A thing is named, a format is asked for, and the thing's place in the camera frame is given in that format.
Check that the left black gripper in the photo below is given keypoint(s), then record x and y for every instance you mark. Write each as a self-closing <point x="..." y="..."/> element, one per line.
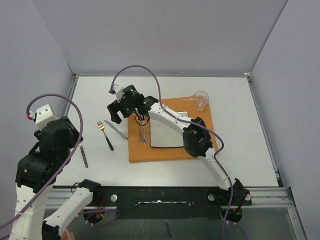
<point x="75" y="136"/>

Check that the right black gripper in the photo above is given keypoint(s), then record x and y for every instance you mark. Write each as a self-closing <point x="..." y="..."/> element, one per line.
<point x="115" y="106"/>

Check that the silver spoon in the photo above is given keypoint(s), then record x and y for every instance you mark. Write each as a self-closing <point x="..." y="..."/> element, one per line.
<point x="144" y="139"/>

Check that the silver knife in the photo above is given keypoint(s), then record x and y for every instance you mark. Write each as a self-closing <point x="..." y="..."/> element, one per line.
<point x="116" y="130"/>

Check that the white square plate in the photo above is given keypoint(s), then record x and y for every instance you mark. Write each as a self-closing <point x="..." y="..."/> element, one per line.
<point x="163" y="136"/>

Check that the orange cloth placemat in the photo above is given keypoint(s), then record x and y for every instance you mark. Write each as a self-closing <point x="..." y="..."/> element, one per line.
<point x="140" y="152"/>

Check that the clear plastic cup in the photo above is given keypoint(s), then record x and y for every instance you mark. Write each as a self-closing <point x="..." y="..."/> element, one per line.
<point x="201" y="99"/>

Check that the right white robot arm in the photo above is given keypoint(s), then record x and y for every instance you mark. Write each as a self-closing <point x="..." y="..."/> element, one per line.
<point x="196" y="136"/>

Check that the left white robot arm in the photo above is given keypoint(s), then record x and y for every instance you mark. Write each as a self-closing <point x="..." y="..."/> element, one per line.
<point x="35" y="178"/>

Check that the pink box corner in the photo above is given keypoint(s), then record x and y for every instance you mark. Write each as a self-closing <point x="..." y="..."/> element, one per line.
<point x="68" y="235"/>

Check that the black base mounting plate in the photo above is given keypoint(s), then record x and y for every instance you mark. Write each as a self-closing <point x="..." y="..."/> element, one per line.
<point x="168" y="203"/>

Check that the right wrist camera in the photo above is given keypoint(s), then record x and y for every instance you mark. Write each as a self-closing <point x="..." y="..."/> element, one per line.
<point x="117" y="90"/>

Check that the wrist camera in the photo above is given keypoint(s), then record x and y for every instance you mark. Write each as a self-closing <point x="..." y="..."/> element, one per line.
<point x="42" y="116"/>
<point x="117" y="90"/>

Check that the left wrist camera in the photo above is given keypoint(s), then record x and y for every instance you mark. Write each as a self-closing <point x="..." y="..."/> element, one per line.
<point x="42" y="116"/>

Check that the green handled utensil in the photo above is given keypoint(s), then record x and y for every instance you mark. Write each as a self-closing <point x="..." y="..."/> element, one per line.
<point x="102" y="129"/>

